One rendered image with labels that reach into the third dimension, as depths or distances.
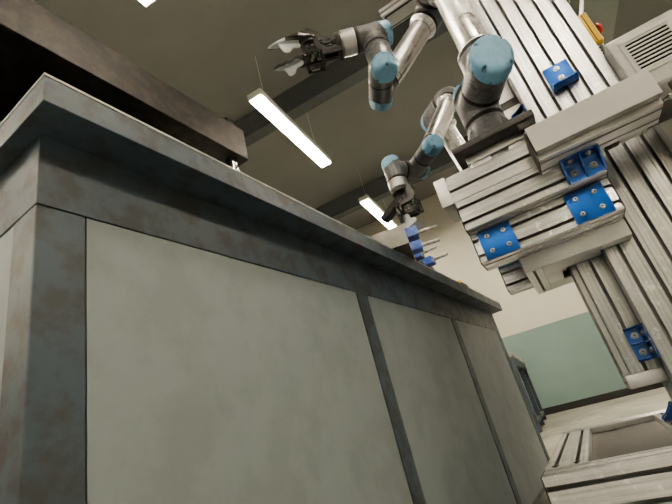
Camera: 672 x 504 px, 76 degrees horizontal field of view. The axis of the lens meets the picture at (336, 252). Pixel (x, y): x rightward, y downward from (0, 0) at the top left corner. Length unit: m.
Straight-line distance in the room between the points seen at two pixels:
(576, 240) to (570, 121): 0.33
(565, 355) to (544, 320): 0.61
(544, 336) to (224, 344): 7.41
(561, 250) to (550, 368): 6.56
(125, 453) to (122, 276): 0.18
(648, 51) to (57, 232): 1.46
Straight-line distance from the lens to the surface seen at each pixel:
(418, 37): 1.57
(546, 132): 1.15
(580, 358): 7.83
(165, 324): 0.55
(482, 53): 1.30
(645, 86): 1.19
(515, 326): 7.89
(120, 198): 0.59
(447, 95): 1.96
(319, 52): 1.37
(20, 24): 1.90
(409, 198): 1.65
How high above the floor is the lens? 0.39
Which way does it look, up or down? 23 degrees up
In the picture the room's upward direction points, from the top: 15 degrees counter-clockwise
